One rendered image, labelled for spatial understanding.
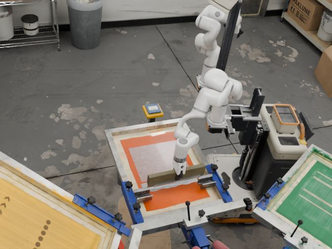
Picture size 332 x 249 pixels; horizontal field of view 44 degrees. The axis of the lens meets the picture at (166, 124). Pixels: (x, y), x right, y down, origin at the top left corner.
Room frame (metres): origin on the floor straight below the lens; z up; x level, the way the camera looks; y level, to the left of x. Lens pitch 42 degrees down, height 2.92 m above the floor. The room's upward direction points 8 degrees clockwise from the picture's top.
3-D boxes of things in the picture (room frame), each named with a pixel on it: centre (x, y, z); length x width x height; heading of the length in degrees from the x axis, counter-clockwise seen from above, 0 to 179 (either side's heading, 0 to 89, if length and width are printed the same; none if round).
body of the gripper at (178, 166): (1.63, -0.11, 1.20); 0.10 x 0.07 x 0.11; 25
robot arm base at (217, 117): (2.14, -0.35, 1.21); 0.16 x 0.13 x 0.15; 100
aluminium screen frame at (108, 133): (1.80, -0.02, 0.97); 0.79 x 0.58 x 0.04; 25
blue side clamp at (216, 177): (1.70, -0.37, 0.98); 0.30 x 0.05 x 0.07; 25
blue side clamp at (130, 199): (1.47, 0.13, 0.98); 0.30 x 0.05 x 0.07; 25
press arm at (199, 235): (1.29, -0.26, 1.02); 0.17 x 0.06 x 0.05; 25
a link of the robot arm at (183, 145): (1.66, -0.13, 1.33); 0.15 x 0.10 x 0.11; 156
